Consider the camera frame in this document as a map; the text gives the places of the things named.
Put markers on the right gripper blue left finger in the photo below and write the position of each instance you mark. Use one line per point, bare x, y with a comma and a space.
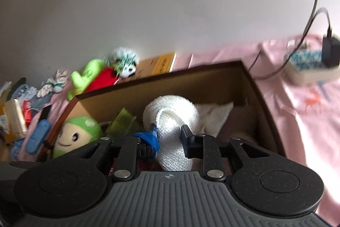
151, 138

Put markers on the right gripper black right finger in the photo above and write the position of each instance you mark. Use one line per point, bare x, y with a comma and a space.
192, 143

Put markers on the white fluffy towel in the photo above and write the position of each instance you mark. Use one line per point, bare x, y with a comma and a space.
168, 113

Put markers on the green bean plush doll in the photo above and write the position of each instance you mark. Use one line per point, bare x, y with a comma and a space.
76, 132

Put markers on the green knitted sock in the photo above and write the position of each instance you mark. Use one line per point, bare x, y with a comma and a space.
124, 124

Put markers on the brown cardboard box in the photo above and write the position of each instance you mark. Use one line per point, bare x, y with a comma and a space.
219, 83

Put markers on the yellow brown book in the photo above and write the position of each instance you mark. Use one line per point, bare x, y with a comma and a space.
156, 65

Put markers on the red plush cushion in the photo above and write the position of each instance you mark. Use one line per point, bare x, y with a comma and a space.
107, 77

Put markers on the white green fluffy plush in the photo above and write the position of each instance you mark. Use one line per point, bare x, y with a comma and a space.
124, 61

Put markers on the lime green plush toy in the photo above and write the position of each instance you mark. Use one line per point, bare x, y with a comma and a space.
82, 80

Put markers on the black smartphone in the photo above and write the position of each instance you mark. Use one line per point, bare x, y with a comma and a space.
45, 113

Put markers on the blue glasses case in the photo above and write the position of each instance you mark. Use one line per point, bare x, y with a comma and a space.
38, 136

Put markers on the red small packet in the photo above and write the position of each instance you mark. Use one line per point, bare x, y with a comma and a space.
27, 112

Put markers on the white power strip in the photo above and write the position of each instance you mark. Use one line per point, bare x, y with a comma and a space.
305, 67

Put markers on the black charger adapter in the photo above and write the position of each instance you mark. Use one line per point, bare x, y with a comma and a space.
330, 50

